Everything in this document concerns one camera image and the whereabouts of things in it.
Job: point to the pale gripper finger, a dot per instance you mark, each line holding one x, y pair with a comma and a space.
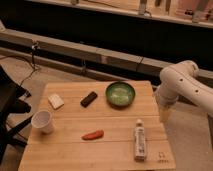
164, 114

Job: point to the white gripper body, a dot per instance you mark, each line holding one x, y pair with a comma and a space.
165, 97

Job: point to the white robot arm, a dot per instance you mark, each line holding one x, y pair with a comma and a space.
180, 80

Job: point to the green ceramic bowl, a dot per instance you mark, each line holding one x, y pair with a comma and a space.
120, 94

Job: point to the white labelled bottle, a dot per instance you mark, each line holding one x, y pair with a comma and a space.
140, 150

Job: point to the red chili pepper toy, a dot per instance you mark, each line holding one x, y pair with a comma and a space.
94, 135

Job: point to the black rectangular block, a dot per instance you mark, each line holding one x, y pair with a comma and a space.
89, 99

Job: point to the wooden table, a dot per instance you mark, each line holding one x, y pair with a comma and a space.
65, 150

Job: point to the white sponge block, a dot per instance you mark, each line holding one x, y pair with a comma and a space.
56, 101

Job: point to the white paper cup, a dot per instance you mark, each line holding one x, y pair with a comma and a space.
42, 121

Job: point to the black chair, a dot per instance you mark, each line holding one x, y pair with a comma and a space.
10, 93

